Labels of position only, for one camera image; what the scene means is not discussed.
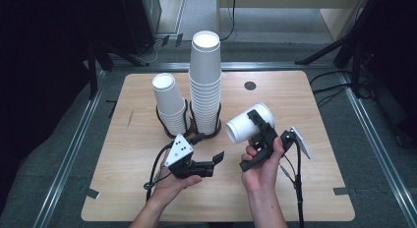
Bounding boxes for black hanging cable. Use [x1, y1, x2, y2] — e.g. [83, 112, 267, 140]
[220, 0, 238, 42]

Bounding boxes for black tripod stand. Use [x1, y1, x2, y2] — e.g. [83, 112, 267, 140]
[294, 0, 378, 98]

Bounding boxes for light wooden furniture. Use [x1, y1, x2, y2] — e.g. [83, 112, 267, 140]
[217, 0, 370, 42]

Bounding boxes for tall stack of paper cups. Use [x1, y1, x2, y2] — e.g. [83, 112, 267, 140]
[188, 29, 222, 136]

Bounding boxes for grey tape piece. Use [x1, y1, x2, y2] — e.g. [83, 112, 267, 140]
[86, 187, 101, 200]
[332, 186, 357, 197]

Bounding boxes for dark cabinet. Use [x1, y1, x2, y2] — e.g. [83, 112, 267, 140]
[119, 0, 162, 56]

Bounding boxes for right hand-held gripper cable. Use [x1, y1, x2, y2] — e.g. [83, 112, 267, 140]
[279, 136, 306, 228]

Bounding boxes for white floor cable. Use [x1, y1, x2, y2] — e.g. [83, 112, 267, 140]
[144, 37, 165, 64]

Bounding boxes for black floor tape marks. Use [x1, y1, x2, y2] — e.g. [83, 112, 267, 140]
[105, 99, 118, 119]

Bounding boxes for black metal stand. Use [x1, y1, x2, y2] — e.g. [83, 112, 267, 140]
[87, 40, 149, 101]

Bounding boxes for short stack of paper cups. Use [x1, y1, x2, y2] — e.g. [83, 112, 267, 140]
[151, 73, 191, 137]

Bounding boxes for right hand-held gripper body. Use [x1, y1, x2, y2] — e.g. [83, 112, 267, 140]
[239, 123, 313, 173]

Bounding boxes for left hand-held gripper cable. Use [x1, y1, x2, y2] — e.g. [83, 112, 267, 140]
[143, 142, 175, 202]

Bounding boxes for person's right hand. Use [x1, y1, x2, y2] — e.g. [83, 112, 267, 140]
[241, 137, 285, 194]

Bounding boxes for person's left hand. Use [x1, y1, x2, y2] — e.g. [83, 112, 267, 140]
[150, 148, 204, 206]

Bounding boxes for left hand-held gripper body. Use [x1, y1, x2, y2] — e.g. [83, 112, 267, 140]
[164, 133, 215, 180]

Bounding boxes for white paper cup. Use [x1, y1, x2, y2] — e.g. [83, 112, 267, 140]
[225, 102, 275, 144]

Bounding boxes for black floor cables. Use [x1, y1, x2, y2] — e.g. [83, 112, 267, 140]
[309, 70, 372, 108]

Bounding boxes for hand-held gripper cable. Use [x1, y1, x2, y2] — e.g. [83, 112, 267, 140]
[279, 136, 306, 228]
[143, 142, 175, 202]

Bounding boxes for black wire double cup holder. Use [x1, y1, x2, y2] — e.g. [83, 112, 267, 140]
[155, 99, 222, 141]

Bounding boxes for aluminium frame rail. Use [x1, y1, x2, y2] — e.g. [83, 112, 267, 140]
[338, 72, 417, 228]
[32, 70, 107, 228]
[111, 61, 335, 72]

